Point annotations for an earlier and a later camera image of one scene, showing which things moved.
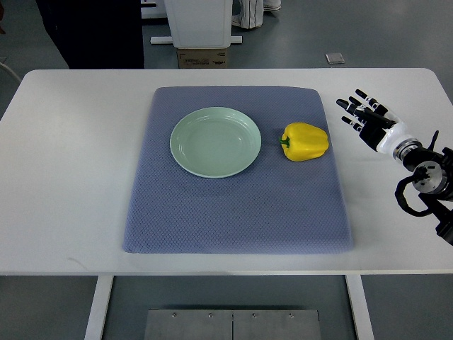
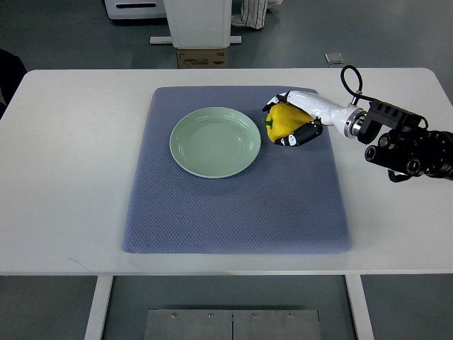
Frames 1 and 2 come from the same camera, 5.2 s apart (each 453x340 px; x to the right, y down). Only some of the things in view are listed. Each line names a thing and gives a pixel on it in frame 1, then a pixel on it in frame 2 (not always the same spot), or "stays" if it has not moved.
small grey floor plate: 334,59 stays
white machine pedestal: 199,24 stays
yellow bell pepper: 301,142 to 282,119
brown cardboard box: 204,58 stays
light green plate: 215,142 stays
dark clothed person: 96,34 to 12,71
